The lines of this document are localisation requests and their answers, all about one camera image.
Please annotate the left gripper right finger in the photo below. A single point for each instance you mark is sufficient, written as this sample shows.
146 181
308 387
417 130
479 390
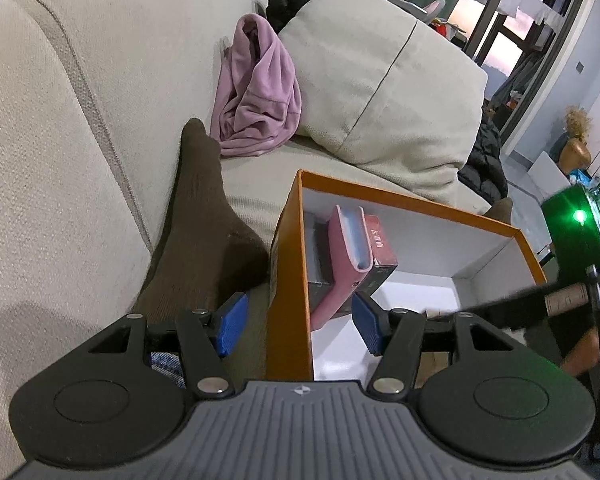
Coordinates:
395 336

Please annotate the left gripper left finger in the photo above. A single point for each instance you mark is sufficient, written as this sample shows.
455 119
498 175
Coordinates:
206 338

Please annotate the person right hand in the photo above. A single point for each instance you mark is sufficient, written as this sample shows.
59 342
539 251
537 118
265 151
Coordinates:
584 356

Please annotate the brown socked left foot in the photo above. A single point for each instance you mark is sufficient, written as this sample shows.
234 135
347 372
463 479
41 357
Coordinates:
207 253

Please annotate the dark red box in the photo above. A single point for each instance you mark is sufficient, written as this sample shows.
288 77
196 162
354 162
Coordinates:
384 260

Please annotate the pink notebook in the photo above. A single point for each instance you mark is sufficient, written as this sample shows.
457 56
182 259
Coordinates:
350 258

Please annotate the dark grey box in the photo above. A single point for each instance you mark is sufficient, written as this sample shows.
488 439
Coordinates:
318 264

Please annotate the gold vase with dried flowers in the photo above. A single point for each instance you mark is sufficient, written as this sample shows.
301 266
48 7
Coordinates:
575 154

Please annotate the orange cardboard box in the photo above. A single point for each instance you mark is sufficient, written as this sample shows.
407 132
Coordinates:
448 260

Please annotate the black jacket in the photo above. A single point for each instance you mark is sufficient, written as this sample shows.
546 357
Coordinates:
483 172

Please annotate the pink garment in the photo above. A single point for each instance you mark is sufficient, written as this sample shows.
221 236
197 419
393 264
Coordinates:
258 103

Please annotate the beige cushion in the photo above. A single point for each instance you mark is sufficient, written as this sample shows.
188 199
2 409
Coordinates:
384 92

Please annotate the beige sofa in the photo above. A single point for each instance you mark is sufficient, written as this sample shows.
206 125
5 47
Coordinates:
94 95

